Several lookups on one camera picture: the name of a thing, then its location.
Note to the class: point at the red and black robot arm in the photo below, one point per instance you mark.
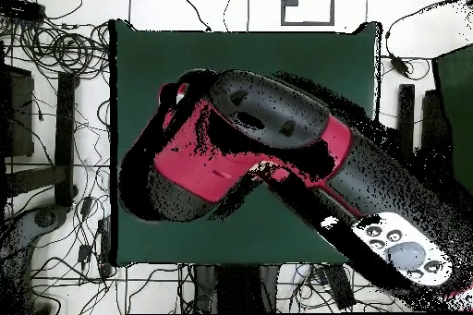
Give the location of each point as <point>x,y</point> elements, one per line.
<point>207,167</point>

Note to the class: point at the dark green table cloth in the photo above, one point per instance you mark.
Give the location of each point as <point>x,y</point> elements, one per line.
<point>166,52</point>

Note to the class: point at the black stand beam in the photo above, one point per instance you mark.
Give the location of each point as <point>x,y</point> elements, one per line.
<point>65,137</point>
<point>405,115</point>

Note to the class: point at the black cross beam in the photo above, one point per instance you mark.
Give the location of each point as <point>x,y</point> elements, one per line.
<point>33,178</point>

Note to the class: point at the black power adapter box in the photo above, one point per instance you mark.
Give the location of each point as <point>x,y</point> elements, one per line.
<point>22,8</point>

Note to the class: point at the office chair base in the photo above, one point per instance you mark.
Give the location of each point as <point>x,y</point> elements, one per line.
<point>44,219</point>

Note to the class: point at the black power strip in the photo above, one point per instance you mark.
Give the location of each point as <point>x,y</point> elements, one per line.
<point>338,285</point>

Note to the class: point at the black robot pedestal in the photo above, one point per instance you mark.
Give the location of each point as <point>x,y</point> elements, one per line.
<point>236,289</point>

